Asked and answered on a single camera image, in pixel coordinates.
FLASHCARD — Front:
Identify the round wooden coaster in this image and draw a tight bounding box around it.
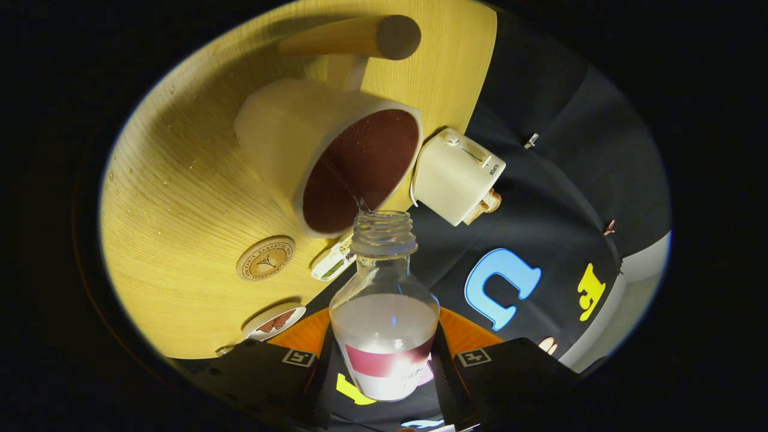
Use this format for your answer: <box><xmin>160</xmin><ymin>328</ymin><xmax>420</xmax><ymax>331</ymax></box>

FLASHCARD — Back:
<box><xmin>236</xmin><ymin>235</ymin><xmax>296</xmax><ymax>282</ymax></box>

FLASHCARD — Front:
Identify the black backdrop cloth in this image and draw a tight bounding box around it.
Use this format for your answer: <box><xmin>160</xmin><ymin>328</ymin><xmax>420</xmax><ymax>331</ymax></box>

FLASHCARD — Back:
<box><xmin>312</xmin><ymin>12</ymin><xmax>671</xmax><ymax>432</ymax></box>

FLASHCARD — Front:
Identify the cream cup wooden handle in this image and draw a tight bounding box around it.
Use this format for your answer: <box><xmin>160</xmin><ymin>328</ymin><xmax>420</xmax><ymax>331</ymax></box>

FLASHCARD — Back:
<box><xmin>234</xmin><ymin>15</ymin><xmax>424</xmax><ymax>239</ymax></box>

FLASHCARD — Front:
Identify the clear juice bottle pink label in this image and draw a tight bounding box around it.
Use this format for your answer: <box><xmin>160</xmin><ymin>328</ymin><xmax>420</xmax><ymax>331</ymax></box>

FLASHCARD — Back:
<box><xmin>329</xmin><ymin>210</ymin><xmax>442</xmax><ymax>401</ymax></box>

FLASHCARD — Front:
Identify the cream toaster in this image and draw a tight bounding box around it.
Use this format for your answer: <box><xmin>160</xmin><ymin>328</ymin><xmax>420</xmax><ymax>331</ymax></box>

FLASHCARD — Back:
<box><xmin>410</xmin><ymin>127</ymin><xmax>506</xmax><ymax>227</ymax></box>

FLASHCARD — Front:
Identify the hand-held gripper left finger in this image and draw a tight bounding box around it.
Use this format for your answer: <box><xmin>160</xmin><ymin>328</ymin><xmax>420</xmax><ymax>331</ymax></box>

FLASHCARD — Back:
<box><xmin>180</xmin><ymin>307</ymin><xmax>343</xmax><ymax>430</ymax></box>

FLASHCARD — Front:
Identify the white round plate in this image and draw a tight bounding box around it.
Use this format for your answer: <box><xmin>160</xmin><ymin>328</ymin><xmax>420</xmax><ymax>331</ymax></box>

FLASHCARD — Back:
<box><xmin>243</xmin><ymin>306</ymin><xmax>307</xmax><ymax>341</ymax></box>

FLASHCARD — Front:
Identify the wooden table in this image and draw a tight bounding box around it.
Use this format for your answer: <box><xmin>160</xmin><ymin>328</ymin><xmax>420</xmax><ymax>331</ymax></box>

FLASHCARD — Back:
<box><xmin>99</xmin><ymin>0</ymin><xmax>499</xmax><ymax>361</ymax></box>

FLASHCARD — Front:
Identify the toast slice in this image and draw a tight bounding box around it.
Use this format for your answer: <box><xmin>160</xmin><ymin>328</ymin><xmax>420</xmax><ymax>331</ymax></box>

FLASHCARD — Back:
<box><xmin>462</xmin><ymin>188</ymin><xmax>502</xmax><ymax>226</ymax></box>

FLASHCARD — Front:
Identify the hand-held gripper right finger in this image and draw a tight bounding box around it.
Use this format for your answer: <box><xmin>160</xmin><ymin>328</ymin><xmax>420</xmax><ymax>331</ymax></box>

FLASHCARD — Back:
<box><xmin>431</xmin><ymin>307</ymin><xmax>580</xmax><ymax>430</ymax></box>

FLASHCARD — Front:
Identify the white divided grain tray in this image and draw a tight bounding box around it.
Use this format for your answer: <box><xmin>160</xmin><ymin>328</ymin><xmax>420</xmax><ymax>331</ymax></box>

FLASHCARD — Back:
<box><xmin>311</xmin><ymin>233</ymin><xmax>358</xmax><ymax>281</ymax></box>

